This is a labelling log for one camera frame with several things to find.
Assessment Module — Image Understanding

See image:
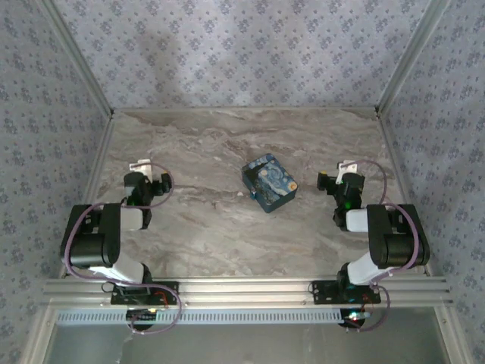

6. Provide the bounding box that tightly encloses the starry night print box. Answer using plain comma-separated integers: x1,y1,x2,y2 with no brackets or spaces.
241,152,299,214

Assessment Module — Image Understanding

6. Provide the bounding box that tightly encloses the white slotted cable duct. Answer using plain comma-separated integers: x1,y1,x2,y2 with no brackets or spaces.
55,307,343,327

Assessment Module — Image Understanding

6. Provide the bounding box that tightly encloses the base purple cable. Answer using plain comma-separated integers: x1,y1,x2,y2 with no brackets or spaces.
126,282,184,336
345,284,392,334

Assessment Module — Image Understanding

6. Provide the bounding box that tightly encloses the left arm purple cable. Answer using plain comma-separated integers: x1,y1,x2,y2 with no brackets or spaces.
61,202,126,282

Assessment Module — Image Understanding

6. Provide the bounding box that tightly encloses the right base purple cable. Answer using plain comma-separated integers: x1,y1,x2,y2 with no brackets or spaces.
345,284,392,334

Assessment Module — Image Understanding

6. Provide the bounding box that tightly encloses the aluminium mounting rail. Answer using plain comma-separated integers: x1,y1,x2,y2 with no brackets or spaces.
42,276,454,306

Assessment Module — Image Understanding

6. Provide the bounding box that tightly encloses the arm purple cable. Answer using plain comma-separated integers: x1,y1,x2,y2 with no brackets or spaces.
373,202,424,285
61,202,126,282

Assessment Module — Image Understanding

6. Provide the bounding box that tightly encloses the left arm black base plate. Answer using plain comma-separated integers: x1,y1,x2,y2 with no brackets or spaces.
110,281,181,306

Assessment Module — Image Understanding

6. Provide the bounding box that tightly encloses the right wrist purple cable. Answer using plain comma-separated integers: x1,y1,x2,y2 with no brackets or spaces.
355,159,390,208

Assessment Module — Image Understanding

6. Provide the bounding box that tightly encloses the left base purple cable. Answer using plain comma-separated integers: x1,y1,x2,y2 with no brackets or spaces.
126,282,184,336

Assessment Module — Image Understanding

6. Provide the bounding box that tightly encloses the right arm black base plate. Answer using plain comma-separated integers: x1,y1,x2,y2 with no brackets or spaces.
309,279,382,306

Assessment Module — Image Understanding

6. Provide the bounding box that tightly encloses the wrist purple cable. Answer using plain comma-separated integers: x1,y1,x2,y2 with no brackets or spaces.
355,159,390,208
120,162,177,210

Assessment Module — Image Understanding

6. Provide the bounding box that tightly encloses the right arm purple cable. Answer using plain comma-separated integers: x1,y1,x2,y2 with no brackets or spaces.
373,202,424,285

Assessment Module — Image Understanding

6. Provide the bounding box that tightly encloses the left wrist purple cable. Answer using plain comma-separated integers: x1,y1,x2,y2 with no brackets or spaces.
120,162,177,210

